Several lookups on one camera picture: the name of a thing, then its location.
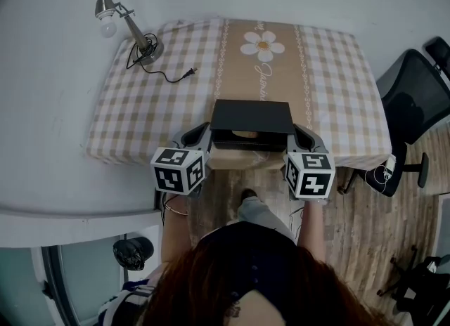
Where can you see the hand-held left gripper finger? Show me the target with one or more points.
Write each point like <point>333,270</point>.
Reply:
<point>191,135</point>
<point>208,145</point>

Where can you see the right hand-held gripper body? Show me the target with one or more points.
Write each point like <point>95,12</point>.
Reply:
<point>313,180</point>

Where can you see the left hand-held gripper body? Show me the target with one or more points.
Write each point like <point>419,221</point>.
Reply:
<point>172,173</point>

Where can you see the black tissue box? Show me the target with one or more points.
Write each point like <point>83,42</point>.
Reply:
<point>251,117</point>

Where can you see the person's left forearm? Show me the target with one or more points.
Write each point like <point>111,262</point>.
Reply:
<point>175,233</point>

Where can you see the person's right forearm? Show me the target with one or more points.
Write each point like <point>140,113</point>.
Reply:
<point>311,229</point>

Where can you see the checkered flower tablecloth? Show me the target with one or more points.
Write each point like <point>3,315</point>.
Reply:
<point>147,107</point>

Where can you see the person's dark shoe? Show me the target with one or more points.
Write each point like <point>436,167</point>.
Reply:
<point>249,194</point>

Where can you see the person's light trousers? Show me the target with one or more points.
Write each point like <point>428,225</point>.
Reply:
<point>256,212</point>

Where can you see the person's dark top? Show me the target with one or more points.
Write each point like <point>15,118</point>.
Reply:
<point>246,247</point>

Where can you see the black mesh office chair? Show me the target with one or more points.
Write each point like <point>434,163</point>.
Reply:
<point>415,96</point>

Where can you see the metal desk lamp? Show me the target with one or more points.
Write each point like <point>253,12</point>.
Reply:
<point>137,36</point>

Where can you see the striped bag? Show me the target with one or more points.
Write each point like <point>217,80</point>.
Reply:
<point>119,308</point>

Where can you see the black wheeled chair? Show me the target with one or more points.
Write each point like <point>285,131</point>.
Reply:
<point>422,282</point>

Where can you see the dark window frame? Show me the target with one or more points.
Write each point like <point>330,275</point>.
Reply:
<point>52,282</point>

